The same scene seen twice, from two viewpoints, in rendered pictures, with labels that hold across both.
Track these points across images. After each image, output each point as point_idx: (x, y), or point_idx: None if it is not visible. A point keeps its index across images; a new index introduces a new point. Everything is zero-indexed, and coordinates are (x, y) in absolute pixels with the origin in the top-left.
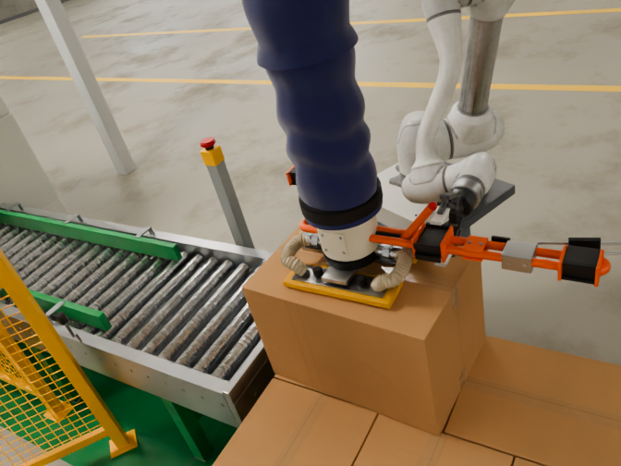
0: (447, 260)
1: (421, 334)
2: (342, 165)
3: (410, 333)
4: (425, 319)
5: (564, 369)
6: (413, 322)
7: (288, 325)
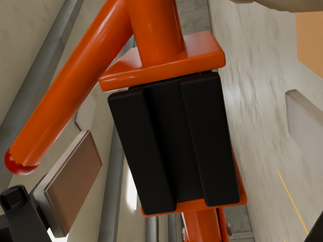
0: (300, 148)
1: (300, 53)
2: None
3: (297, 29)
4: (317, 53)
5: None
6: (309, 26)
7: None
